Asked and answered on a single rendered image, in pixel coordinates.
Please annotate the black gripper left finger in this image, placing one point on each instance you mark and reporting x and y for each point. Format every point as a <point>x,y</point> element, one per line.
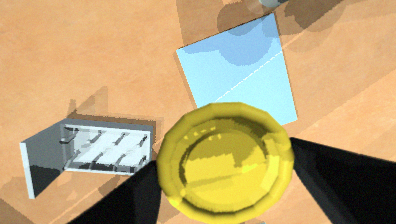
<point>135,201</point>

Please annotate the yellow plate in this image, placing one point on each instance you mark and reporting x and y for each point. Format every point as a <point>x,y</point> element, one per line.
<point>225,163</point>

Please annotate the light blue flat mat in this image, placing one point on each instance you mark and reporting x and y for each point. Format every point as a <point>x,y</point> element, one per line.
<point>244,64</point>

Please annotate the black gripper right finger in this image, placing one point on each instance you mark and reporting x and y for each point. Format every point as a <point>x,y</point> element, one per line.
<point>350,188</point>

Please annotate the grey dish rack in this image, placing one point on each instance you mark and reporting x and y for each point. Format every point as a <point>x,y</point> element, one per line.
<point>84,146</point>

